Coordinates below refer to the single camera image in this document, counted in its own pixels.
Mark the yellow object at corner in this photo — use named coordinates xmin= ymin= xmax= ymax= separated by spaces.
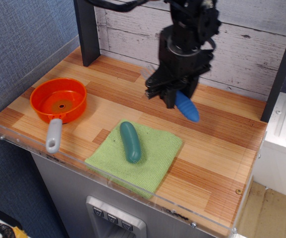
xmin=6 ymin=227 xmax=30 ymax=238

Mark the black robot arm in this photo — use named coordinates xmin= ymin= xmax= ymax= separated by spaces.
xmin=145 ymin=0 xmax=221 ymax=109

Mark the blue handled metal fork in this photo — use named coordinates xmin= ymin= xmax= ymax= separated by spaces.
xmin=140 ymin=63 xmax=200 ymax=122

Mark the green cloth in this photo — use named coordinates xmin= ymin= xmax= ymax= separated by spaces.
xmin=85 ymin=119 xmax=182 ymax=199

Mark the green toy cucumber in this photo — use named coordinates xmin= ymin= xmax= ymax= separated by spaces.
xmin=119 ymin=121 xmax=142 ymax=164

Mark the silver control panel with buttons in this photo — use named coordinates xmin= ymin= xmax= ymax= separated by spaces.
xmin=86 ymin=196 xmax=147 ymax=238

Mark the black vertical post right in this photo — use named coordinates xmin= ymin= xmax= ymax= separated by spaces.
xmin=260 ymin=49 xmax=286 ymax=122

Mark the orange toy pan grey handle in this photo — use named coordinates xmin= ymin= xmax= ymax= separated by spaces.
xmin=30 ymin=78 xmax=87 ymax=154

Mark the clear acrylic guard rail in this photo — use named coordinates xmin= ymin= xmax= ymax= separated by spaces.
xmin=0 ymin=30 xmax=270 ymax=238

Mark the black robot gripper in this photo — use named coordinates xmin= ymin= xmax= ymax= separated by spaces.
xmin=159 ymin=26 xmax=214 ymax=109

